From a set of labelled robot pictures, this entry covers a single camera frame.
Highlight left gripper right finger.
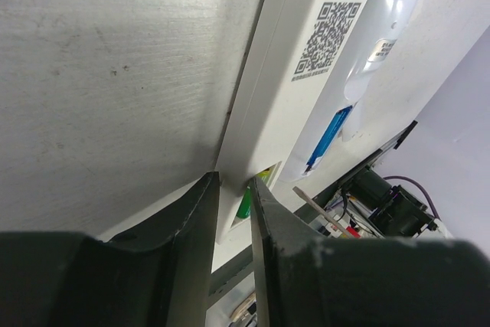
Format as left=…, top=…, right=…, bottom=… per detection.
left=250, top=178, right=489, bottom=326

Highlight slim white remote control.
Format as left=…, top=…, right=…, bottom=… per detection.
left=216, top=0, right=367, bottom=242

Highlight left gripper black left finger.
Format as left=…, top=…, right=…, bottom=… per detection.
left=1, top=172, right=220, bottom=326

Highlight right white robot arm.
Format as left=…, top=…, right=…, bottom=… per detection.
left=315, top=166, right=454, bottom=239

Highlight blue batteries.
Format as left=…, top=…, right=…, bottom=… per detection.
left=305, top=106, right=353, bottom=172

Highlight wide white remote with display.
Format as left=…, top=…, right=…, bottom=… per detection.
left=279, top=0, right=417, bottom=182

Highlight green batteries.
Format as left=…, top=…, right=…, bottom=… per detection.
left=236, top=186, right=252, bottom=220

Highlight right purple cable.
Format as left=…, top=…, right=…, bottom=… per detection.
left=382, top=175, right=441, bottom=221

